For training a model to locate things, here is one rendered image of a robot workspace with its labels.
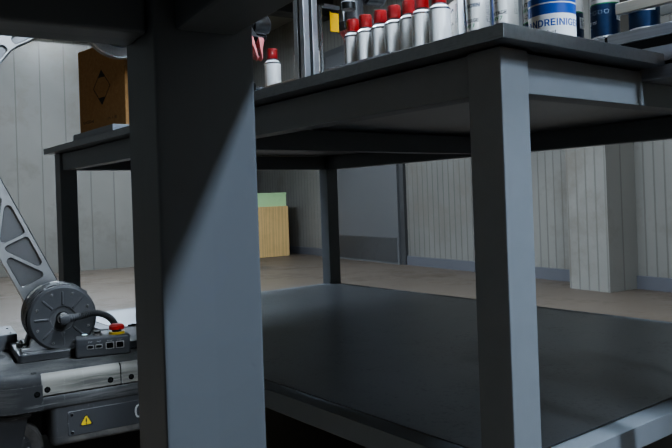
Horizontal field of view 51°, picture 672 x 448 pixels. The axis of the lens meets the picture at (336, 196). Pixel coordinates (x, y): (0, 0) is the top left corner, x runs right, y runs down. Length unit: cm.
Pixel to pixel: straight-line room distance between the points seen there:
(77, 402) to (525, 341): 109
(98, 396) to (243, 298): 144
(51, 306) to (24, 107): 547
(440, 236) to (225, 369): 566
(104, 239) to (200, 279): 702
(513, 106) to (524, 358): 35
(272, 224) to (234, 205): 745
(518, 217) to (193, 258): 71
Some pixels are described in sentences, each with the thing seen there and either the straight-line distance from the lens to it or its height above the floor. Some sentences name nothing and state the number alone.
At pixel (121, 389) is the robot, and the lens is 178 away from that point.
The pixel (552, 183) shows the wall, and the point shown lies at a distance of 508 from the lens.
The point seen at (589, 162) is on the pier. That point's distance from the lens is 453.
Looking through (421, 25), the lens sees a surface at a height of 101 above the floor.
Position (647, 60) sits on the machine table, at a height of 81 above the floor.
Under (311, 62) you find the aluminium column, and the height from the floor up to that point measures 96.
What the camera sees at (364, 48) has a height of 99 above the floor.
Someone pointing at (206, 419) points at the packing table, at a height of 51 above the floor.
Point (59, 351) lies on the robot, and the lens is 190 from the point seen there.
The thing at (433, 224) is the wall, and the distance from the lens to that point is 605.
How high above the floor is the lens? 61
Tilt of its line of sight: level
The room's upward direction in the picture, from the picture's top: 2 degrees counter-clockwise
